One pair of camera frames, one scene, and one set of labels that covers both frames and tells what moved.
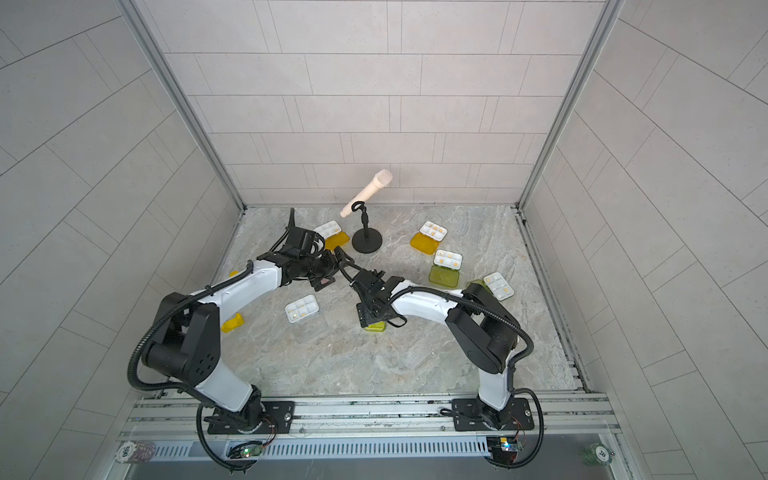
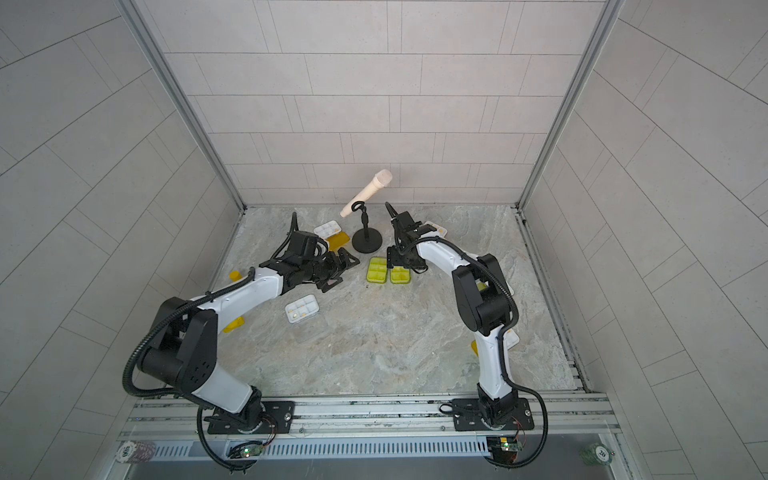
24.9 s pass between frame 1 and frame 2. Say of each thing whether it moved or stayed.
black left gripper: stayed
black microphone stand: stayed
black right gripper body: moved
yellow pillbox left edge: stayed
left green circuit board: stayed
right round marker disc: stayed
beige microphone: stayed
